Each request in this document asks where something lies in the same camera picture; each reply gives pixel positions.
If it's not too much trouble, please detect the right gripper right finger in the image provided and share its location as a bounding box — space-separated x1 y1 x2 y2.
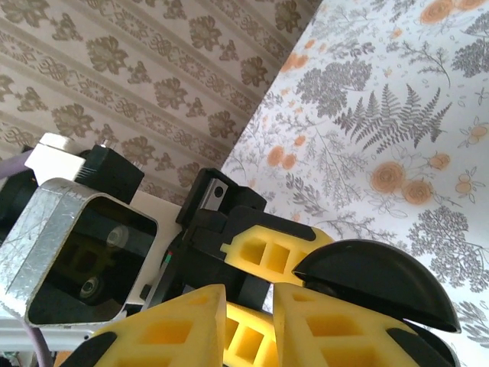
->
272 282 458 367

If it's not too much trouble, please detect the black round charging case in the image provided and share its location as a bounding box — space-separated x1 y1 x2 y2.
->
292 239 462 334

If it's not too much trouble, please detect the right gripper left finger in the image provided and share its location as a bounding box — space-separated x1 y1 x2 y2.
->
70 283 227 367

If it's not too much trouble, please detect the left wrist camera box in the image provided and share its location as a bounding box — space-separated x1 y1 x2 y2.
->
0 177 160 330

